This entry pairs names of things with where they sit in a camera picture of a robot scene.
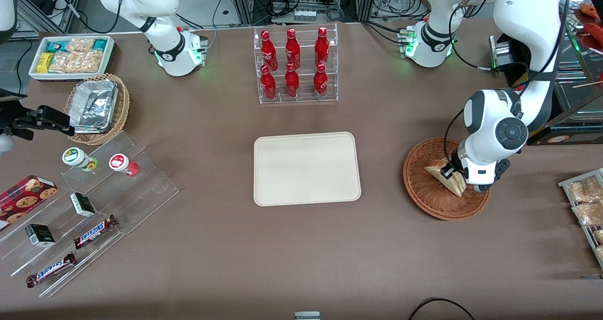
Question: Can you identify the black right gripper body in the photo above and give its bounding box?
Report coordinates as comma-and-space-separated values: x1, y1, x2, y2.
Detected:
0, 90, 36, 139

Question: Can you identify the sandwich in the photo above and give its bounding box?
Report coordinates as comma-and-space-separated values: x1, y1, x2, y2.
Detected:
424, 159, 467, 197

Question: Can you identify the brown round wicker basket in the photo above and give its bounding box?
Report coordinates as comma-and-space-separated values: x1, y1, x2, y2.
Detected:
403, 138, 491, 222

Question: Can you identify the light wicker basket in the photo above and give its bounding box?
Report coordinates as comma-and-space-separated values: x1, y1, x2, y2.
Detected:
64, 73, 130, 146

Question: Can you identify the grey metal tray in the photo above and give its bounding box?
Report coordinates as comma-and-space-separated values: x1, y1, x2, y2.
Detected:
558, 168, 603, 270

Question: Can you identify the cream plastic tray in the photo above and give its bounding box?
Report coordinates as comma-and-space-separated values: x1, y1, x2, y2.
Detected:
253, 131, 362, 207

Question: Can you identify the green lid cup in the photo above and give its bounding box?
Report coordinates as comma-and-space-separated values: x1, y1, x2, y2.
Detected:
62, 147, 98, 172

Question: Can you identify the silver foil container stack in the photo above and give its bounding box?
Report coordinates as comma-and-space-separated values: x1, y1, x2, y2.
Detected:
71, 79, 119, 134

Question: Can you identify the white plastic snack bin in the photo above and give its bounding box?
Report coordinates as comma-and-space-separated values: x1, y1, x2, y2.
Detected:
28, 36, 115, 82

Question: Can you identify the yellow snack packet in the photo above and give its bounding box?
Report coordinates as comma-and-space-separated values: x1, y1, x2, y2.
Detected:
37, 52, 55, 74

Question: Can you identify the clear cracker pack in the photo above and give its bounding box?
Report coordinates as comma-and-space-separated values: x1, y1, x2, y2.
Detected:
66, 38, 95, 53
49, 51, 104, 74

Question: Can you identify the red lid cup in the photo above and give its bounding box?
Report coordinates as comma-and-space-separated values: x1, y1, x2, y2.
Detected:
109, 154, 139, 177

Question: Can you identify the small black box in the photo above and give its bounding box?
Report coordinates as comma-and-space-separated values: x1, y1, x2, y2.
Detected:
24, 224, 56, 248
70, 193, 96, 218

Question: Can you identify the red plaid cookie box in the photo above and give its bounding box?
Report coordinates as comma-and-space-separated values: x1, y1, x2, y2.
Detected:
0, 175, 59, 231

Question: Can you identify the clear acrylic stepped shelf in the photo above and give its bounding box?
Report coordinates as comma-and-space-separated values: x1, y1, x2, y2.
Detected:
0, 179, 124, 298
60, 131, 180, 238

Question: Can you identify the Snickers bar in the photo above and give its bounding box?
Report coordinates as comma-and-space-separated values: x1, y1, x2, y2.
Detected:
26, 253, 76, 288
74, 215, 118, 250

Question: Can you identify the steel pan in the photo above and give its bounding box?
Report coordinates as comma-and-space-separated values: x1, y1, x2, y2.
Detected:
490, 36, 513, 72

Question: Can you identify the red cola bottle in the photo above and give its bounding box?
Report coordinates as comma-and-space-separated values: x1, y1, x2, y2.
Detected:
260, 30, 279, 72
285, 28, 301, 70
313, 63, 329, 98
285, 63, 300, 98
260, 65, 277, 101
315, 26, 330, 66

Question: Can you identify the clear acrylic bottle rack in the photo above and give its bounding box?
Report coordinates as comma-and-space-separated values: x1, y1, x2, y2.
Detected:
253, 23, 339, 105

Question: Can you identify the red sausage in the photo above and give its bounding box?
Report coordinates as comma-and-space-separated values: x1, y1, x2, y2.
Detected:
580, 3, 603, 20
584, 23, 603, 52

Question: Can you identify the black cable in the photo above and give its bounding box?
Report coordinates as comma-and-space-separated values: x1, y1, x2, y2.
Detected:
407, 297, 476, 320

